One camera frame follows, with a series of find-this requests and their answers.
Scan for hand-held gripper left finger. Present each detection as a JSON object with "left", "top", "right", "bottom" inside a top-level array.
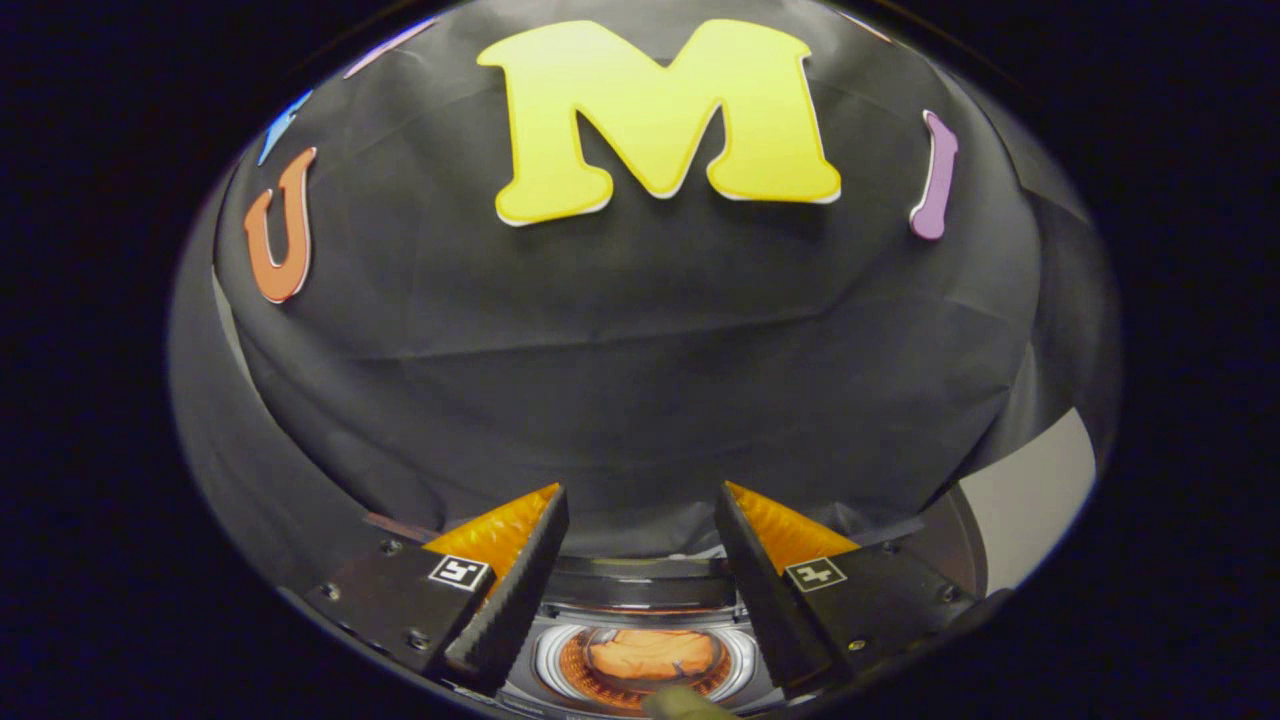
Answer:
[{"left": 300, "top": 483, "right": 571, "bottom": 696}]

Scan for black backdrop cloth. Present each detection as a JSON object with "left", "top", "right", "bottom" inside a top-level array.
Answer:
[{"left": 168, "top": 0, "right": 1121, "bottom": 601}]

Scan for grey cabinet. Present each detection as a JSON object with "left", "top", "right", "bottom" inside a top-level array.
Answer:
[{"left": 920, "top": 405, "right": 1098, "bottom": 601}]

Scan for grey washing machine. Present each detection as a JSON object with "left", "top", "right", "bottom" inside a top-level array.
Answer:
[{"left": 500, "top": 555, "right": 781, "bottom": 716}]

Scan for orange shirt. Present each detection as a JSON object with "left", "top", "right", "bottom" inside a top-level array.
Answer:
[{"left": 585, "top": 628, "right": 723, "bottom": 683}]

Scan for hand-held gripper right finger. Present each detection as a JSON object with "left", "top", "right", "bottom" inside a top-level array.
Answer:
[{"left": 714, "top": 481, "right": 986, "bottom": 699}]

